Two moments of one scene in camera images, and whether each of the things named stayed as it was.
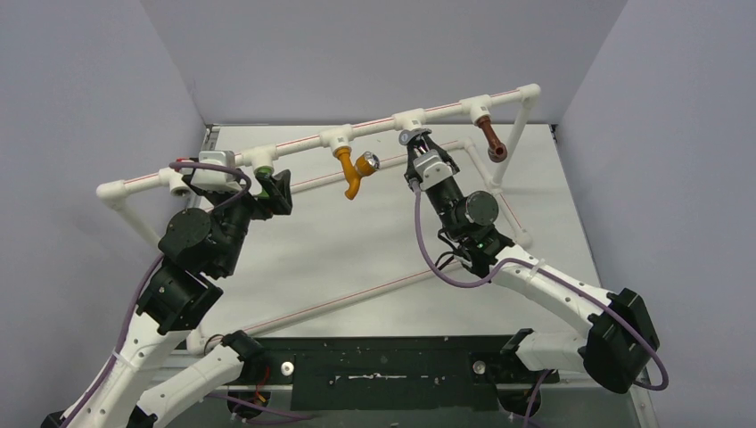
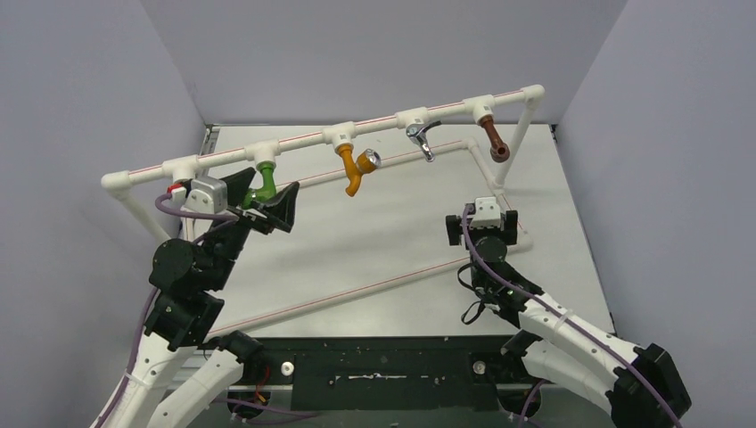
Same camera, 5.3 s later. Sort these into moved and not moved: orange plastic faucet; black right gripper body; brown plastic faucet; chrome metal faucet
Moved: black right gripper body; chrome metal faucet
Not moved: orange plastic faucet; brown plastic faucet
